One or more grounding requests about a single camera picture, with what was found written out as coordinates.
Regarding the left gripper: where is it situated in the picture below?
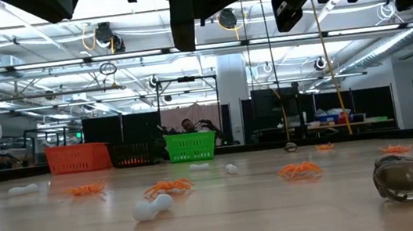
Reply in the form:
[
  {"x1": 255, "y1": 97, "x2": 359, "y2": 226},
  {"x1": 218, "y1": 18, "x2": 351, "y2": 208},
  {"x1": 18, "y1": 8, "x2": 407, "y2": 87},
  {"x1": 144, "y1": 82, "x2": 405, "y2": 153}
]
[{"x1": 166, "y1": 0, "x2": 275, "y2": 54}]

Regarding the white plastic bone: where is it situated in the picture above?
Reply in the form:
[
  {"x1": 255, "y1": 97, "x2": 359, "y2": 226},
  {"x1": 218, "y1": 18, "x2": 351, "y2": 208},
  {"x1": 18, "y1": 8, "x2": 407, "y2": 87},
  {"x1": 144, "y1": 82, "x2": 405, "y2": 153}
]
[
  {"x1": 130, "y1": 192, "x2": 176, "y2": 224},
  {"x1": 188, "y1": 161, "x2": 212, "y2": 174},
  {"x1": 223, "y1": 162, "x2": 241, "y2": 176},
  {"x1": 6, "y1": 182, "x2": 41, "y2": 197}
]

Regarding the orange plastic spider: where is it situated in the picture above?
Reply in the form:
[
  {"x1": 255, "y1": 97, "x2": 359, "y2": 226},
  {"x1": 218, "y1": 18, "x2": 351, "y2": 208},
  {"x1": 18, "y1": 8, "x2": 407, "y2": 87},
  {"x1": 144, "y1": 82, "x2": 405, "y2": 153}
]
[
  {"x1": 121, "y1": 156, "x2": 146, "y2": 168},
  {"x1": 314, "y1": 142, "x2": 336, "y2": 153},
  {"x1": 142, "y1": 176, "x2": 197, "y2": 199},
  {"x1": 61, "y1": 179, "x2": 110, "y2": 200},
  {"x1": 276, "y1": 159, "x2": 324, "y2": 181},
  {"x1": 379, "y1": 142, "x2": 413, "y2": 157}
]

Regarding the ceiling light bar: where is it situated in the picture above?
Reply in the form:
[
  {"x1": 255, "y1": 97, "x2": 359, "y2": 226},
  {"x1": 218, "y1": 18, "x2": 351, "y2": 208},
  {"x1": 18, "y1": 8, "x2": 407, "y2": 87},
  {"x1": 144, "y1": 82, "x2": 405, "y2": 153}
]
[
  {"x1": 324, "y1": 20, "x2": 413, "y2": 39},
  {"x1": 0, "y1": 27, "x2": 324, "y2": 77}
]

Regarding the blue tub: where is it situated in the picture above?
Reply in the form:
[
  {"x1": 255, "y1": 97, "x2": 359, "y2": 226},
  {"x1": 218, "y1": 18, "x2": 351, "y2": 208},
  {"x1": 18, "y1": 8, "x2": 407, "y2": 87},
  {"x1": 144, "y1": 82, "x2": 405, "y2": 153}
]
[{"x1": 315, "y1": 113, "x2": 341, "y2": 125}]

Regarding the beige curtain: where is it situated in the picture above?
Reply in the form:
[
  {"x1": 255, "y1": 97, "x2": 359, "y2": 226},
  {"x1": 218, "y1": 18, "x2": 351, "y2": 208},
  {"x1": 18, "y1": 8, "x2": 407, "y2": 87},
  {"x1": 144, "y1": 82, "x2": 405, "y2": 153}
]
[{"x1": 158, "y1": 100, "x2": 223, "y2": 138}]

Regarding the wooden background table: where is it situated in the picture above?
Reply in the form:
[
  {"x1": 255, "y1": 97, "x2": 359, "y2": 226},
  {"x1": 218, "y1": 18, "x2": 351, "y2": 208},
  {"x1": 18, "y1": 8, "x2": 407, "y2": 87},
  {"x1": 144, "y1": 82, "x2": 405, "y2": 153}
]
[{"x1": 306, "y1": 115, "x2": 396, "y2": 139}]

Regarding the dark translucent plastic skull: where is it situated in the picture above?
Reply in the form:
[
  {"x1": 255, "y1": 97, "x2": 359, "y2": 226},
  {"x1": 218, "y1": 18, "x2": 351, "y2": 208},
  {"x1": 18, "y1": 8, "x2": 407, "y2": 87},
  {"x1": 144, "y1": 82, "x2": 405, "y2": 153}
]
[
  {"x1": 283, "y1": 141, "x2": 299, "y2": 154},
  {"x1": 370, "y1": 152, "x2": 413, "y2": 207}
]

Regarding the person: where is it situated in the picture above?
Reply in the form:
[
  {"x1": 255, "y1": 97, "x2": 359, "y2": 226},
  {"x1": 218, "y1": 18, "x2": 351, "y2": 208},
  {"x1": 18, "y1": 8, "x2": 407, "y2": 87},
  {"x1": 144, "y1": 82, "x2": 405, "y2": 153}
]
[{"x1": 179, "y1": 117, "x2": 198, "y2": 135}]

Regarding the green plastic basket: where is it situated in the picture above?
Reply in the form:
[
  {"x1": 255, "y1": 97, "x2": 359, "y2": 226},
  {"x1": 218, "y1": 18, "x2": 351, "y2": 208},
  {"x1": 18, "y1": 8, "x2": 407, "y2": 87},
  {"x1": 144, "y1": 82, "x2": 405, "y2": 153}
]
[{"x1": 163, "y1": 129, "x2": 219, "y2": 165}]

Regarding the black plastic basket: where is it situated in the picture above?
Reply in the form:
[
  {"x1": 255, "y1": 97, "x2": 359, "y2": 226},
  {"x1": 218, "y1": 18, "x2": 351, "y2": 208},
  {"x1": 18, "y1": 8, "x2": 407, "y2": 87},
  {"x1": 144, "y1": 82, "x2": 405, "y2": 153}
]
[{"x1": 107, "y1": 136, "x2": 168, "y2": 171}]

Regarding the orange plastic basket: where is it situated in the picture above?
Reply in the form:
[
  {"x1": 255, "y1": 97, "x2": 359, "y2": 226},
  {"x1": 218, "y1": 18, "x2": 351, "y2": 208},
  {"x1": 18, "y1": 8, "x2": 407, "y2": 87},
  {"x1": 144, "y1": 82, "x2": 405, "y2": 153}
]
[{"x1": 44, "y1": 139, "x2": 114, "y2": 177}]

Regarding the black ceiling cable reel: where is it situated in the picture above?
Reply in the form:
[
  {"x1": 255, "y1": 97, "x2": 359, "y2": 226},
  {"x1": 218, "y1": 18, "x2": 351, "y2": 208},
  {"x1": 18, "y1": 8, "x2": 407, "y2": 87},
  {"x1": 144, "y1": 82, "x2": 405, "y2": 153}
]
[
  {"x1": 92, "y1": 20, "x2": 127, "y2": 56},
  {"x1": 147, "y1": 74, "x2": 161, "y2": 90},
  {"x1": 216, "y1": 6, "x2": 239, "y2": 32},
  {"x1": 311, "y1": 55, "x2": 328, "y2": 72}
]

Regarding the yellow hanging cable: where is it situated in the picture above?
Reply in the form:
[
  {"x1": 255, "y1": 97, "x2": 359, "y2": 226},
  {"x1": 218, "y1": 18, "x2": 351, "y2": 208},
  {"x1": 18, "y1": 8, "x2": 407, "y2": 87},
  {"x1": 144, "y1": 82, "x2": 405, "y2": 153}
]
[
  {"x1": 270, "y1": 85, "x2": 292, "y2": 143},
  {"x1": 310, "y1": 0, "x2": 354, "y2": 138}
]

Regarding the black metal gantry frame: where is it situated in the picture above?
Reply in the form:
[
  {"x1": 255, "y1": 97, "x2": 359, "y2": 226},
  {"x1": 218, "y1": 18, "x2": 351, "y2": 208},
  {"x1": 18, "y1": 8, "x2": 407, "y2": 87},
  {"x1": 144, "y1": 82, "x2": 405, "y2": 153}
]
[{"x1": 152, "y1": 71, "x2": 226, "y2": 153}]

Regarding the black partition wall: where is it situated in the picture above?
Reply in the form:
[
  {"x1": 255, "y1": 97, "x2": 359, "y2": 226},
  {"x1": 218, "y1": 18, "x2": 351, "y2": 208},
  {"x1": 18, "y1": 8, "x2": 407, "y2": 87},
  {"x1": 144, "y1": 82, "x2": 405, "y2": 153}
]
[{"x1": 240, "y1": 82, "x2": 398, "y2": 146}]

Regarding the black hanging cable loop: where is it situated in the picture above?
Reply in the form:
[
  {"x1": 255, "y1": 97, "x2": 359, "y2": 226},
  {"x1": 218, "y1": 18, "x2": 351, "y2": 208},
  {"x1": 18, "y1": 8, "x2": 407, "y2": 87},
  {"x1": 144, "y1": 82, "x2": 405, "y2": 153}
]
[{"x1": 98, "y1": 60, "x2": 119, "y2": 78}]

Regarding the glass enclosure rack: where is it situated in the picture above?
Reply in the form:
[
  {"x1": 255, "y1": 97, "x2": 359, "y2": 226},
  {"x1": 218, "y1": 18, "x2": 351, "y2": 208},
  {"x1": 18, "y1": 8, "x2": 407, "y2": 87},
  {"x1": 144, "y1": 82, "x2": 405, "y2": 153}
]
[{"x1": 22, "y1": 122, "x2": 87, "y2": 167}]

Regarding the black aluminium table frame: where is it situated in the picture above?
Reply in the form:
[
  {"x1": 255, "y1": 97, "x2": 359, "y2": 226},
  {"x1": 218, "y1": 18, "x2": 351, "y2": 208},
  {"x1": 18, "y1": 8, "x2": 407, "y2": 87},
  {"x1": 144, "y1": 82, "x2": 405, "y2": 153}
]
[{"x1": 0, "y1": 117, "x2": 413, "y2": 193}]

